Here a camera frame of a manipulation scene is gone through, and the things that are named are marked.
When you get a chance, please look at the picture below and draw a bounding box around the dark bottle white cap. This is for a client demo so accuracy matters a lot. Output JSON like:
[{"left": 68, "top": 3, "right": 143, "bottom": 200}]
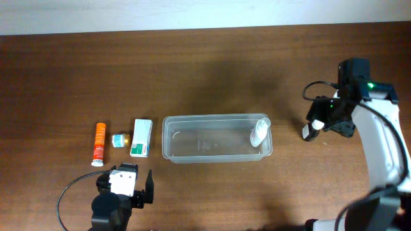
[{"left": 302, "top": 119, "right": 324, "bottom": 142}]

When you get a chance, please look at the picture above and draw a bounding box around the clear plastic container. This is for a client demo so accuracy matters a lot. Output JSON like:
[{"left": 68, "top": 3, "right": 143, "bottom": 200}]
[{"left": 162, "top": 113, "right": 274, "bottom": 164}]

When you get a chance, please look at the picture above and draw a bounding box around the orange tablet tube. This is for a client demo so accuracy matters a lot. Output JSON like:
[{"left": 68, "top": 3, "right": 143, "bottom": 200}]
[{"left": 91, "top": 123, "right": 106, "bottom": 167}]

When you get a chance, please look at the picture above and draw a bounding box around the white green medicine box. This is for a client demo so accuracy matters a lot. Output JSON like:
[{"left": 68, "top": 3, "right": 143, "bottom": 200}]
[{"left": 130, "top": 119, "right": 153, "bottom": 158}]

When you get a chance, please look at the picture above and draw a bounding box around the white plastic bottle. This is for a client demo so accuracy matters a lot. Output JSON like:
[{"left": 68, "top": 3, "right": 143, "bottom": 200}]
[{"left": 250, "top": 118, "right": 271, "bottom": 148}]

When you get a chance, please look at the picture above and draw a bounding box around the left black cable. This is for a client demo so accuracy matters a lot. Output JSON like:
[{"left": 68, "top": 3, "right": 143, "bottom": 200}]
[{"left": 56, "top": 170, "right": 110, "bottom": 231}]

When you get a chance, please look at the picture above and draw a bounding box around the black cable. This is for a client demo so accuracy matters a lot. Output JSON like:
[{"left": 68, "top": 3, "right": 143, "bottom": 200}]
[
  {"left": 302, "top": 80, "right": 410, "bottom": 193},
  {"left": 56, "top": 170, "right": 110, "bottom": 231}
]

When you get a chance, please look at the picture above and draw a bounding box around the right black cable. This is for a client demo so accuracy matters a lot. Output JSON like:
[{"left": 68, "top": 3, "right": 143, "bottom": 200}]
[{"left": 302, "top": 80, "right": 410, "bottom": 193}]

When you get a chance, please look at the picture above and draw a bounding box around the small jar gold lid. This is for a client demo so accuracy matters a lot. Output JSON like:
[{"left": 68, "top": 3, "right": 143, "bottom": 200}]
[{"left": 111, "top": 133, "right": 131, "bottom": 148}]

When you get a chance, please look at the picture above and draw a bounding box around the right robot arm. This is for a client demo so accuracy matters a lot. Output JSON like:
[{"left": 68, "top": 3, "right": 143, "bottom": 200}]
[{"left": 302, "top": 58, "right": 410, "bottom": 231}]

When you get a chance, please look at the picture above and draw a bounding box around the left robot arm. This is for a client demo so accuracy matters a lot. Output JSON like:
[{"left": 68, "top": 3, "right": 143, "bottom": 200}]
[{"left": 91, "top": 163, "right": 154, "bottom": 231}]

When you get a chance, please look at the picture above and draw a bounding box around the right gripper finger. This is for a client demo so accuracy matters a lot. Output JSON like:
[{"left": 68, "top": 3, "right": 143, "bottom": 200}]
[
  {"left": 306, "top": 96, "right": 331, "bottom": 124},
  {"left": 323, "top": 121, "right": 356, "bottom": 138}
]

